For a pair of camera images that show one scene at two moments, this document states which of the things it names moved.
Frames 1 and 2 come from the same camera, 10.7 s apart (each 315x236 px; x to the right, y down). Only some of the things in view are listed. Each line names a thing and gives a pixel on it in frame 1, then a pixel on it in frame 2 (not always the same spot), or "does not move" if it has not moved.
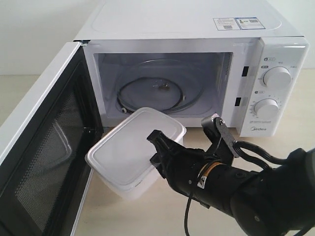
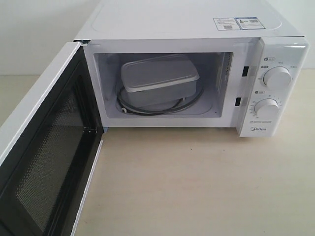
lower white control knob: (266, 108) does not move
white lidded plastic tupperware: (120, 161) -> (159, 80)
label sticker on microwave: (238, 23) does not move
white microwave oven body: (245, 61) does not move
